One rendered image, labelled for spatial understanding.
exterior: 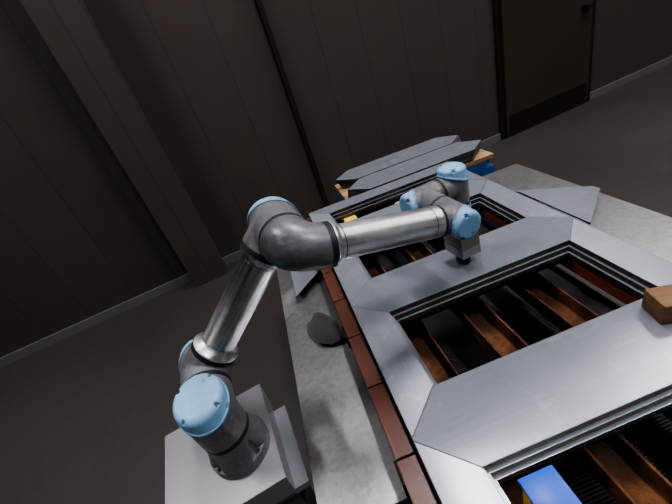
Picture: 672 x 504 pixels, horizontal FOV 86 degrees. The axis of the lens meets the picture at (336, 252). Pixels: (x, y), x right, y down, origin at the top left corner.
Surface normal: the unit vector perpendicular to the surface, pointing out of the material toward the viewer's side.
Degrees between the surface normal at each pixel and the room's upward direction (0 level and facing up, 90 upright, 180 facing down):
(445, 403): 0
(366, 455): 0
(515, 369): 0
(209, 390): 12
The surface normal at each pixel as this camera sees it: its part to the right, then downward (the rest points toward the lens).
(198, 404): -0.23, -0.71
